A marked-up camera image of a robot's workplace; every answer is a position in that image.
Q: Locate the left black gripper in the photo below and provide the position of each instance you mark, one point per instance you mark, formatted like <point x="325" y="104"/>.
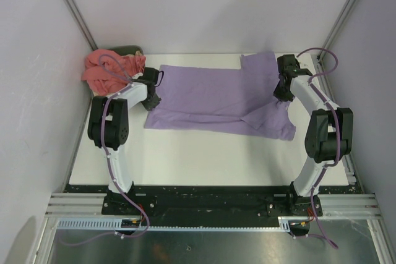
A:
<point x="153" y="104"/>

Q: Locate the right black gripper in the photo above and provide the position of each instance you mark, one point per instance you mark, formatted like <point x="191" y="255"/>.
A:
<point x="282" y="96"/>

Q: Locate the purple t shirt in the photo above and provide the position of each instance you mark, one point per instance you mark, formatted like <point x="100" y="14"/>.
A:
<point x="233" y="101"/>

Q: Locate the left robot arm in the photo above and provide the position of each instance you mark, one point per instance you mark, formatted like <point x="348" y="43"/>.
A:
<point x="108" y="123"/>

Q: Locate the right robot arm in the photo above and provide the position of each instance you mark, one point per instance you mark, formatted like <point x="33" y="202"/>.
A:
<point x="330" y="129"/>

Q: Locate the dark grey plastic bin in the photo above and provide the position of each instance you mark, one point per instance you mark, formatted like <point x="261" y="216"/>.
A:
<point x="127" y="49"/>

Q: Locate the pink t shirt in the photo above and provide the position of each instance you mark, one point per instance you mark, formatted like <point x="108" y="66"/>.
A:
<point x="105" y="69"/>

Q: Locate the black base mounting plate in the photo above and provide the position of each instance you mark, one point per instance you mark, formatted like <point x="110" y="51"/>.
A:
<point x="209" y="206"/>

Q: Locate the right aluminium frame post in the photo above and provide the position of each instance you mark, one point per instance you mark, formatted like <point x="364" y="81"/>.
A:
<point x="340" y="22"/>

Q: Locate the aluminium frame post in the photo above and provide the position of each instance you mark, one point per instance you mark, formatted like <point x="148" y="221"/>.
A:
<point x="81" y="23"/>
<point x="340" y="22"/>

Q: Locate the left aluminium frame post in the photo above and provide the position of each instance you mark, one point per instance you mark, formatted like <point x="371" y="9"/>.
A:
<point x="81" y="23"/>

